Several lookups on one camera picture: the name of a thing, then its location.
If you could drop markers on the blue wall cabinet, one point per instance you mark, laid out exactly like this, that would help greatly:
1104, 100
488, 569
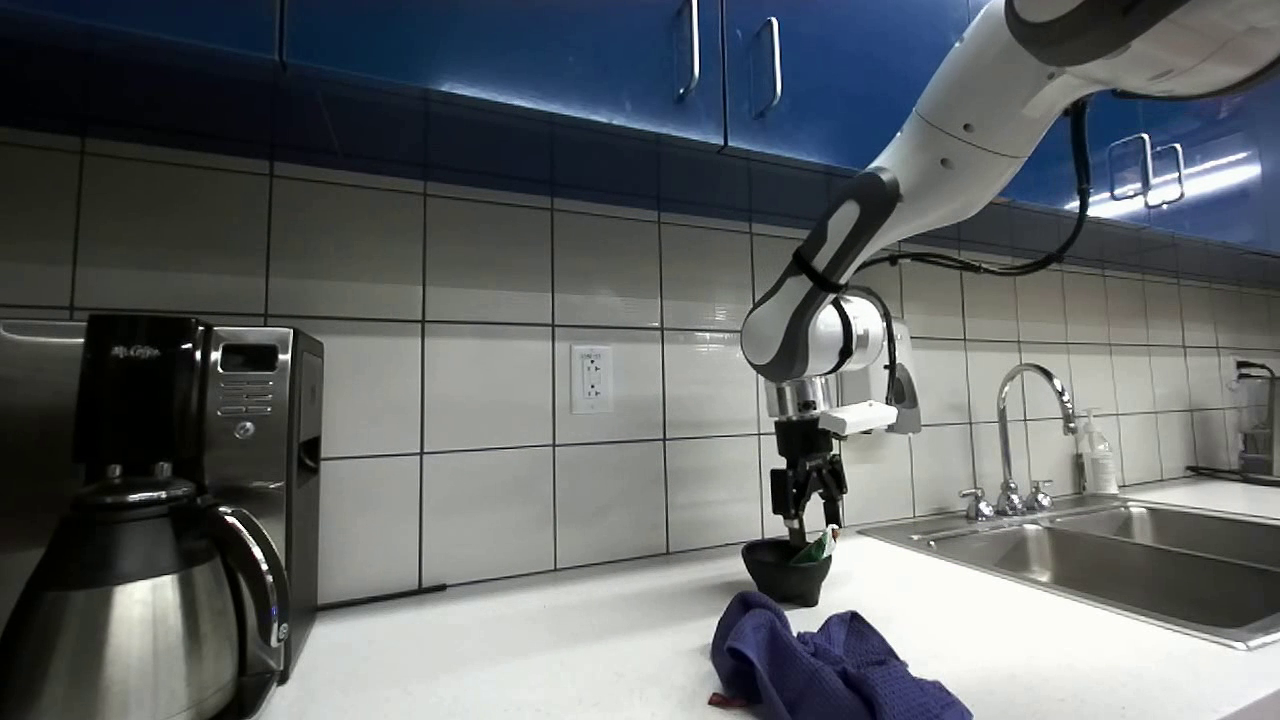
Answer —
532, 60

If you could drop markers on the dark blue cloth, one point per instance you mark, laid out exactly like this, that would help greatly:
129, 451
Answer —
826, 666

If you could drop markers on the clear soap pump bottle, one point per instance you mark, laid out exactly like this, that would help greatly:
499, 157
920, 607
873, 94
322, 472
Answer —
1096, 467

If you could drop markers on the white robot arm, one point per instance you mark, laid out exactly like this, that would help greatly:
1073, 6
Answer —
960, 121

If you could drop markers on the steel coffee carafe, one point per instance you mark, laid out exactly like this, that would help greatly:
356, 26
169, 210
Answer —
120, 625

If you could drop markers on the grey countertop coffee machine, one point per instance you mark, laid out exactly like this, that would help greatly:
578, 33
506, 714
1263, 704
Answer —
1263, 425

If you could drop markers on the black coffee maker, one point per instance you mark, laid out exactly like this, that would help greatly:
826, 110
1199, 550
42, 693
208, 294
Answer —
252, 425

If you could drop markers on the black bowl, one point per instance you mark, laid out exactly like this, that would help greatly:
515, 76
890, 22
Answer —
785, 575

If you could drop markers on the white wall outlet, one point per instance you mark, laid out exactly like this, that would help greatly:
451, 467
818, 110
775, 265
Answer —
592, 376

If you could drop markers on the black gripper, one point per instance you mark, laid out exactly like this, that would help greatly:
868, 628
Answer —
808, 451

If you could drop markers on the chrome faucet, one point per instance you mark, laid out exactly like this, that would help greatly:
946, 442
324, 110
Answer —
1006, 442

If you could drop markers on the stainless steel double sink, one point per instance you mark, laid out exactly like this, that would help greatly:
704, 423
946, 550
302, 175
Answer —
1144, 565

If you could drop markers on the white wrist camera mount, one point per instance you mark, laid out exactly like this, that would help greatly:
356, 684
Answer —
860, 418

